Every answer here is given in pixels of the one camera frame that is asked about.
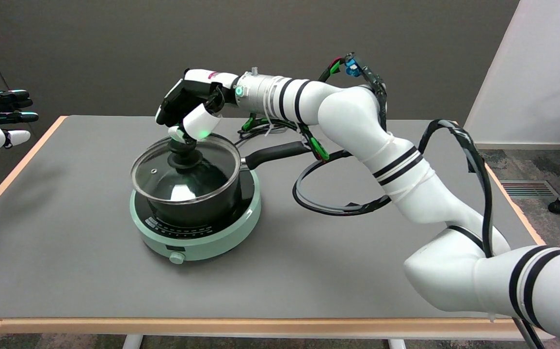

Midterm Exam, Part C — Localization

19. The black soup pot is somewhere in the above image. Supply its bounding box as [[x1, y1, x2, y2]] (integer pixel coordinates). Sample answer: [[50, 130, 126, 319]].
[[137, 141, 312, 228]]

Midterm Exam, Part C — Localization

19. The floor vent grate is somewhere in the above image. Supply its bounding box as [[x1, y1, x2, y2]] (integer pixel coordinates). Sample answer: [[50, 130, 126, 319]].
[[500, 180, 559, 198]]

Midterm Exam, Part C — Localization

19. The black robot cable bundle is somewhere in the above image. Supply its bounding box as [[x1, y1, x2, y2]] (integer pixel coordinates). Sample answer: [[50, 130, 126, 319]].
[[241, 52, 547, 349]]

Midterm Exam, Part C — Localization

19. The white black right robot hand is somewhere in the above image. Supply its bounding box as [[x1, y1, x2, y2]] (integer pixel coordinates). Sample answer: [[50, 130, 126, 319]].
[[155, 69, 240, 144]]

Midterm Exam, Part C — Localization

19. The green induction cooker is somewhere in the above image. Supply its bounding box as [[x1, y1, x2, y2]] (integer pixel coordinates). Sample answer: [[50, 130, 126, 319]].
[[129, 167, 262, 265]]

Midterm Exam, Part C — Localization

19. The black cooker power cord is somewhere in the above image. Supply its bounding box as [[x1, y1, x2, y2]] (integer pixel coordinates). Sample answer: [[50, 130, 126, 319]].
[[237, 121, 304, 147]]

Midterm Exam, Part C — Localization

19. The glass pot lid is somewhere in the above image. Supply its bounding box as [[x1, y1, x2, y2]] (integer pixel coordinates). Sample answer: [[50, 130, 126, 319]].
[[130, 134, 241, 202]]

